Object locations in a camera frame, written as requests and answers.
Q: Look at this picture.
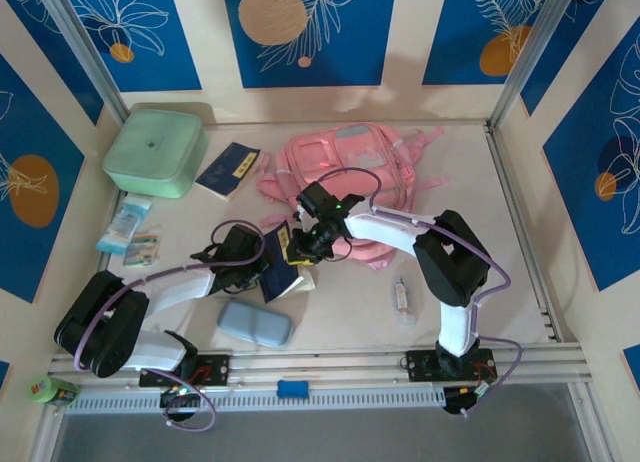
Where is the small blue block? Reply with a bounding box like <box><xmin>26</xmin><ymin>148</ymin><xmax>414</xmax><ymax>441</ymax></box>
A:
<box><xmin>275</xmin><ymin>379</ymin><xmax>312</xmax><ymax>400</ymax></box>

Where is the green tape roll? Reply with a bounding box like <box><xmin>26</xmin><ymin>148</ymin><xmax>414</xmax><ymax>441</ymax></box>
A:
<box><xmin>26</xmin><ymin>374</ymin><xmax>62</xmax><ymax>406</ymax></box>

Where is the aluminium mounting rail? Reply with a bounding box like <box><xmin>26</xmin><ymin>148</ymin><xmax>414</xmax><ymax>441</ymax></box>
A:
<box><xmin>47</xmin><ymin>342</ymin><xmax>587</xmax><ymax>384</ymax></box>

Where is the grey blue pencil case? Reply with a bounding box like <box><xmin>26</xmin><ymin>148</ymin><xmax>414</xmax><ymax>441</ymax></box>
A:
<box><xmin>215</xmin><ymin>300</ymin><xmax>294</xmax><ymax>350</ymax></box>

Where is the aluminium frame post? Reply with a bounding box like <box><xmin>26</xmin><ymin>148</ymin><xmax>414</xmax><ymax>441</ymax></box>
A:
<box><xmin>35</xmin><ymin>0</ymin><xmax>129</xmax><ymax>129</ymax></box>
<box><xmin>485</xmin><ymin>0</ymin><xmax>585</xmax><ymax>132</ymax></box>

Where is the black electronics module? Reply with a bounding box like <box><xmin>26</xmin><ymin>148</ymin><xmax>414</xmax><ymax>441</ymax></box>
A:
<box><xmin>441</xmin><ymin>381</ymin><xmax>500</xmax><ymax>419</ymax></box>
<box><xmin>158</xmin><ymin>385</ymin><xmax>202</xmax><ymax>424</ymax></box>

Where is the mint green square case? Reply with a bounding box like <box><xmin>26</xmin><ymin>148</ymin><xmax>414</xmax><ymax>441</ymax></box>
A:
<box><xmin>101</xmin><ymin>108</ymin><xmax>209</xmax><ymax>200</ymax></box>

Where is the small colourful supplies packet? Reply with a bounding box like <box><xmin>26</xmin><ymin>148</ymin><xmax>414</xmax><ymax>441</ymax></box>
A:
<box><xmin>121</xmin><ymin>231</ymin><xmax>163</xmax><ymax>270</ymax></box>

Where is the pink backpack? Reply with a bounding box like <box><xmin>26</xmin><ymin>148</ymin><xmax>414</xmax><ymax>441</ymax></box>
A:
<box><xmin>255</xmin><ymin>123</ymin><xmax>447</xmax><ymax>274</ymax></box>

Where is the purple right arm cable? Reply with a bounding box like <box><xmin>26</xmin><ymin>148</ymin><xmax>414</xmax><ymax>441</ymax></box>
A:
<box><xmin>312</xmin><ymin>166</ymin><xmax>525</xmax><ymax>419</ymax></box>

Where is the white slotted cable duct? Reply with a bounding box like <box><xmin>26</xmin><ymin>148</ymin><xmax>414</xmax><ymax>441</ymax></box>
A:
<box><xmin>63</xmin><ymin>384</ymin><xmax>447</xmax><ymax>416</ymax></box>

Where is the blue book with yellow label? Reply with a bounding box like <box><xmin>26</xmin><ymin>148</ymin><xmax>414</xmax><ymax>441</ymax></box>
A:
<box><xmin>194</xmin><ymin>141</ymin><xmax>263</xmax><ymax>203</ymax></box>
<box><xmin>259</xmin><ymin>220</ymin><xmax>318</xmax><ymax>305</ymax></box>

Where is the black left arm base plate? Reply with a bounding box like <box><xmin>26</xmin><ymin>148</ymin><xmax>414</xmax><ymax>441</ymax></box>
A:
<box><xmin>138</xmin><ymin>353</ymin><xmax>232</xmax><ymax>389</ymax></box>

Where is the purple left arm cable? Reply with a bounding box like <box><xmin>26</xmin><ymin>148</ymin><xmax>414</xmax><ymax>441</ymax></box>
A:
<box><xmin>73</xmin><ymin>220</ymin><xmax>274</xmax><ymax>433</ymax></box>

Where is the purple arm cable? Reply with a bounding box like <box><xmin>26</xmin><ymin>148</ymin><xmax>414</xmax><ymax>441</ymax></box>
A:
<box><xmin>312</xmin><ymin>166</ymin><xmax>525</xmax><ymax>419</ymax></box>
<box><xmin>73</xmin><ymin>220</ymin><xmax>274</xmax><ymax>433</ymax></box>

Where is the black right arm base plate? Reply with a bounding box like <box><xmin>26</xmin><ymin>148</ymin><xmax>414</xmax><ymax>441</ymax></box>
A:
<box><xmin>405</xmin><ymin>348</ymin><xmax>499</xmax><ymax>384</ymax></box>

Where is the blue white tissue packet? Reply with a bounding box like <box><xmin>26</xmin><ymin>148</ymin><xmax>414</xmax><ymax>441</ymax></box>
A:
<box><xmin>94</xmin><ymin>195</ymin><xmax>153</xmax><ymax>256</ymax></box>

